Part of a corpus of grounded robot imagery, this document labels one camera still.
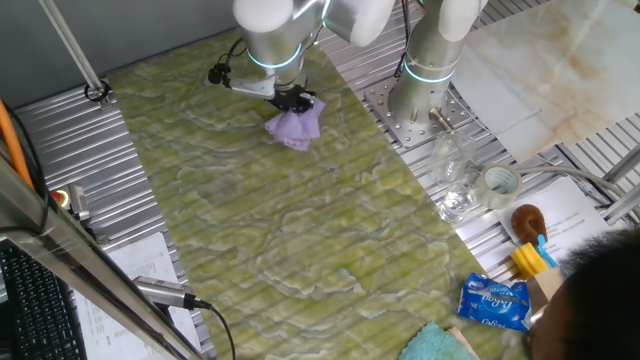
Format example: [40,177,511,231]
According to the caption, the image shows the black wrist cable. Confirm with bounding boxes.
[214,24,326,71]

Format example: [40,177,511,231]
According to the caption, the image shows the small clear glass cup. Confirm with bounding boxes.
[438,169,482,225]

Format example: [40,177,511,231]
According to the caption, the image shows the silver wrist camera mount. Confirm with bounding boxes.
[207,62,277,100]

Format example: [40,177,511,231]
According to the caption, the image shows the purple microfibre cloth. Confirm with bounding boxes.
[264,97,327,152]

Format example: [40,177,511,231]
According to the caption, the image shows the silver camera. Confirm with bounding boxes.
[132,275,211,310]

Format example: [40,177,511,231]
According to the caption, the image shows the blue tissue pack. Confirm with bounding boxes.
[456,272,533,332]

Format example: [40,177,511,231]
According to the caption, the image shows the beige marble pattern sheet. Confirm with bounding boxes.
[449,0,640,164]

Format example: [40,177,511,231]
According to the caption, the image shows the blue plastic brush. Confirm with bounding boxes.
[536,233,560,270]

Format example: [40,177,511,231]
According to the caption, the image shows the thin metal pole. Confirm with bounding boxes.
[37,0,114,109]

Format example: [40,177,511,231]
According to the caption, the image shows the green marble pattern sheet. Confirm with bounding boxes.
[107,27,531,360]

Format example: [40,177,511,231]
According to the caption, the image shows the aluminium frame bar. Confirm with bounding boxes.
[0,154,204,360]
[602,184,640,226]
[602,144,640,184]

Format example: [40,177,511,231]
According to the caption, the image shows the large clear glass beaker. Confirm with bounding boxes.
[428,130,479,186]

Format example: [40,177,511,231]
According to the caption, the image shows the aluminium robot mounting plate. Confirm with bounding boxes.
[363,75,481,149]

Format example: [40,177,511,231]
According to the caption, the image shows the white paper sheet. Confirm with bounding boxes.
[493,175,614,264]

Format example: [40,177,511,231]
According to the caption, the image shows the person head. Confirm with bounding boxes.
[529,229,640,360]

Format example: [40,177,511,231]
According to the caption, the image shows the teal microfibre cloth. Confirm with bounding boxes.
[398,321,480,360]

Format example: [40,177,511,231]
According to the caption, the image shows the yellow ridged sponge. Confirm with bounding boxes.
[510,242,550,281]

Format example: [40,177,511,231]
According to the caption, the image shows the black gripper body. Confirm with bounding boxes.
[267,84,316,112]

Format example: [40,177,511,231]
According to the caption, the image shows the printed paper sheet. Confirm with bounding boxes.
[72,231,202,360]

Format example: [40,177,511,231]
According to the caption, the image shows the black camera cable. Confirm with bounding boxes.
[207,301,237,360]

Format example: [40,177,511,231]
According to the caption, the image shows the beige flat board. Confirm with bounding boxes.
[447,327,481,360]

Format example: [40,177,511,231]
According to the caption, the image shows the black keyboard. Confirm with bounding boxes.
[0,239,89,360]

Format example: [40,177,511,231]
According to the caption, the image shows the brown scrub pad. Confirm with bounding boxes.
[510,203,548,247]

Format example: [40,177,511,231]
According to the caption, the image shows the orange tube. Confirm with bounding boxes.
[0,97,35,190]

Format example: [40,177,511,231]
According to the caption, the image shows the clear packing tape roll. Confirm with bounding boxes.
[473,162,523,211]

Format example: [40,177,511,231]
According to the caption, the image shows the red emergency stop button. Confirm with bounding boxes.
[52,183,91,221]

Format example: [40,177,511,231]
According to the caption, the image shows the grey robot hose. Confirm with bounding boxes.
[428,107,640,221]

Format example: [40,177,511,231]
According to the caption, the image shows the wooden block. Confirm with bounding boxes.
[525,266,566,314]

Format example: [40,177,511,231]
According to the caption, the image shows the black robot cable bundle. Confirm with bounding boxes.
[393,0,412,80]

